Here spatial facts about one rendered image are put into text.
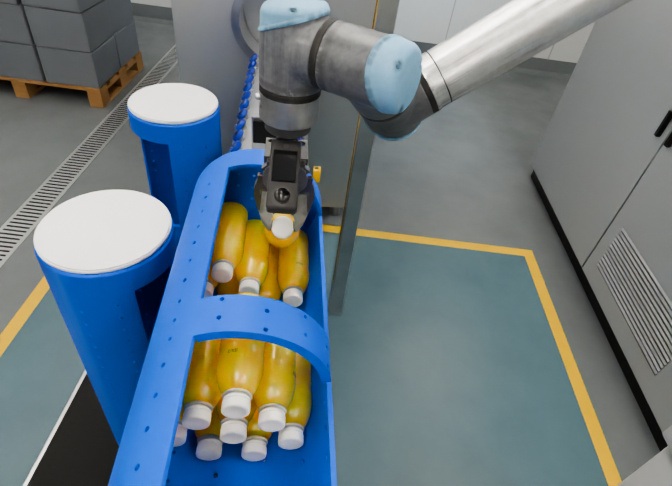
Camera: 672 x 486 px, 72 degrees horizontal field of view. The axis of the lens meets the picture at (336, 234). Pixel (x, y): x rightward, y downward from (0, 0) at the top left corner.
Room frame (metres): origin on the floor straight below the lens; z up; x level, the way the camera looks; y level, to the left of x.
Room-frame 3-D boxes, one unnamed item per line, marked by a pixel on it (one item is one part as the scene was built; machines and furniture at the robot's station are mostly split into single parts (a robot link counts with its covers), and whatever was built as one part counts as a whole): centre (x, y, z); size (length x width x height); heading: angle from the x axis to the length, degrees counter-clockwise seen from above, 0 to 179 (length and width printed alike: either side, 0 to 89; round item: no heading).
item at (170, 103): (1.36, 0.58, 1.03); 0.28 x 0.28 x 0.01
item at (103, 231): (0.74, 0.51, 1.03); 0.28 x 0.28 x 0.01
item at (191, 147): (1.36, 0.58, 0.59); 0.28 x 0.28 x 0.88
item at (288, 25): (0.64, 0.09, 1.52); 0.10 x 0.09 x 0.12; 66
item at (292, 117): (0.64, 0.10, 1.43); 0.10 x 0.09 x 0.05; 99
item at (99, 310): (0.74, 0.51, 0.59); 0.28 x 0.28 x 0.88
